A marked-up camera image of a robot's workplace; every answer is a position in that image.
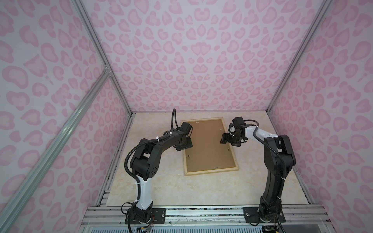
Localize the light wooden picture frame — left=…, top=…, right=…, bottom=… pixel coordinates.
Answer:
left=182, top=117, right=240, bottom=176

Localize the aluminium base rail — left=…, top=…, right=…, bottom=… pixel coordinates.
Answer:
left=77, top=204, right=336, bottom=233

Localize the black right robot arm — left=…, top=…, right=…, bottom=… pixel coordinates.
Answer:
left=220, top=123, right=296, bottom=222

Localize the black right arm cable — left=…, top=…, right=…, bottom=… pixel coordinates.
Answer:
left=243, top=119, right=289, bottom=233

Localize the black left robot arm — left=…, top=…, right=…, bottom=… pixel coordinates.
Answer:
left=124, top=122, right=193, bottom=226

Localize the brown cardboard backing board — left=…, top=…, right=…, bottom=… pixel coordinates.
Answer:
left=184, top=119, right=237, bottom=173

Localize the diagonal aluminium strut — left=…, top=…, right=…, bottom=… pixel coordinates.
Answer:
left=1, top=71, right=110, bottom=233

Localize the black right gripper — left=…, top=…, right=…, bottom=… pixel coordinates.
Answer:
left=219, top=132, right=245, bottom=147

